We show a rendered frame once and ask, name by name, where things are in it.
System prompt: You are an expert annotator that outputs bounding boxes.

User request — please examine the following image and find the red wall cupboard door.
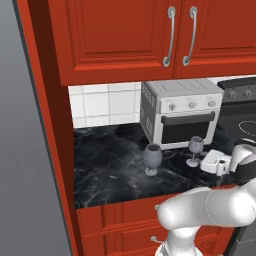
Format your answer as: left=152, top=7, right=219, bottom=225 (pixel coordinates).
left=47, top=0, right=184, bottom=87
left=172, top=0, right=256, bottom=80

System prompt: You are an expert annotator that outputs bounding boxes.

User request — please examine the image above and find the white toaster oven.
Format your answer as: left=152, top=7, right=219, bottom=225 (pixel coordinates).
left=139, top=78, right=225, bottom=151

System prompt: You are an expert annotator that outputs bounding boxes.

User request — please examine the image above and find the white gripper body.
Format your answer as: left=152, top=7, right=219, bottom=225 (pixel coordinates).
left=199, top=149, right=224, bottom=175

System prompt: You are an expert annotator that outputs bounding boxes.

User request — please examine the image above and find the red drawer front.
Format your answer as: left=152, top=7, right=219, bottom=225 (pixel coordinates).
left=76, top=192, right=236, bottom=237
left=81, top=225, right=235, bottom=256

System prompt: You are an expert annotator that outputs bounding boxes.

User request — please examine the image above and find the silver cupboard door handle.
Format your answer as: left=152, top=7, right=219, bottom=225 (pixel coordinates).
left=162, top=5, right=177, bottom=68
left=181, top=5, right=198, bottom=67

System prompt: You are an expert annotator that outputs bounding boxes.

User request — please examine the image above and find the black stove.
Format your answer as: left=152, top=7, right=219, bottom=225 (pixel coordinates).
left=217, top=77, right=256, bottom=256

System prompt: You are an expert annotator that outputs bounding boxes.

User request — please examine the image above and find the red tall cupboard side panel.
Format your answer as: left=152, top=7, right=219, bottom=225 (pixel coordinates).
left=15, top=0, right=80, bottom=256

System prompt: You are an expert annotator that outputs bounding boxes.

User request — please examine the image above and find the grey wine glass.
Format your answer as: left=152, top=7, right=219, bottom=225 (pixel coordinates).
left=185, top=135, right=205, bottom=168
left=142, top=143, right=163, bottom=177

